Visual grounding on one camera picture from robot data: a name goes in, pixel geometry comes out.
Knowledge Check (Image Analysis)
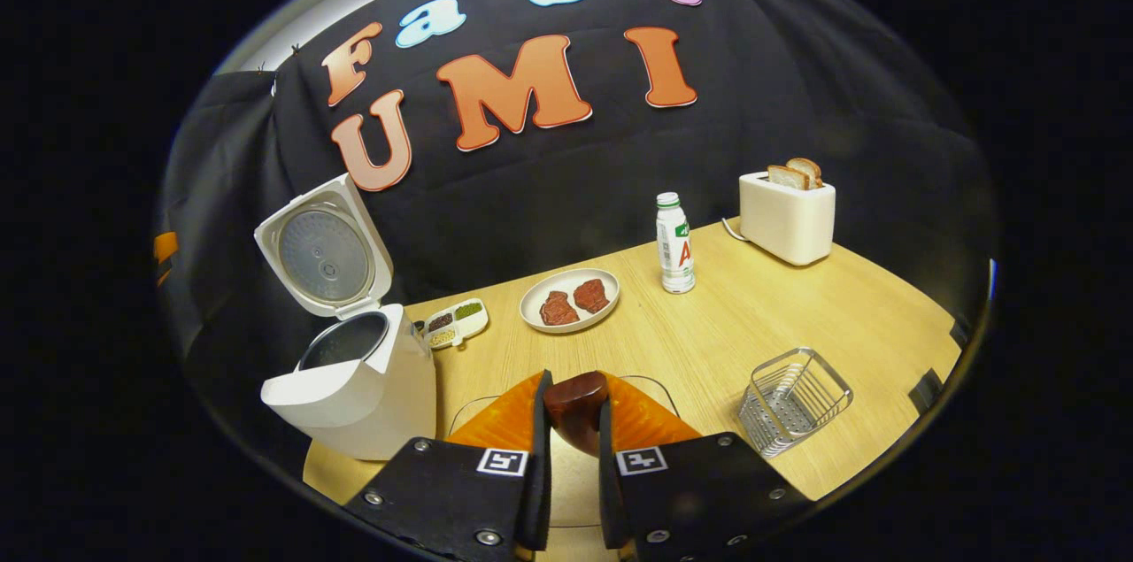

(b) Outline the metal wire chopstick holder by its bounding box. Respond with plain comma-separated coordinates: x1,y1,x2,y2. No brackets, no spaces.
737,347,854,458

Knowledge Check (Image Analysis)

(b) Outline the white toaster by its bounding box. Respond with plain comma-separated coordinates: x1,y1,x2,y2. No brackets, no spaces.
739,171,836,267

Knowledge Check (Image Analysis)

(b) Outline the brown steak piece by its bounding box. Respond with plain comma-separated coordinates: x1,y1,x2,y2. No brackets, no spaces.
573,279,612,315
540,290,581,327

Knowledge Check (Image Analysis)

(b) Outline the white rice cooker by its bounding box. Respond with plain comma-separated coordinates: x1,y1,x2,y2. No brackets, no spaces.
254,173,437,462

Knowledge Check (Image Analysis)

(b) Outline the brown wooden spoon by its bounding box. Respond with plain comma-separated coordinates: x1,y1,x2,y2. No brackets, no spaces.
543,370,612,457

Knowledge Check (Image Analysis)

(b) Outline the white oval plate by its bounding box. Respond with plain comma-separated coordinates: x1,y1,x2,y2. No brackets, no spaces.
520,268,620,334

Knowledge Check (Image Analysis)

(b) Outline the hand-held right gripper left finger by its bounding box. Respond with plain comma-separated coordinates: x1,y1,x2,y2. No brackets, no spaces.
341,370,554,561

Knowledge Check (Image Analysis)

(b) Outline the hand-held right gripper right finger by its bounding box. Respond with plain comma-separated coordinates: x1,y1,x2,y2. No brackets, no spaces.
599,372,815,561

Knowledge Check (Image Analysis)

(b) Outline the white divided bean dish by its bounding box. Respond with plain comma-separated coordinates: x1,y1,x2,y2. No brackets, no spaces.
423,298,489,350

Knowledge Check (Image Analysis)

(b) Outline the white drink bottle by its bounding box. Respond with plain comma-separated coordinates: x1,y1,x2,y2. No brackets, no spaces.
656,192,697,295

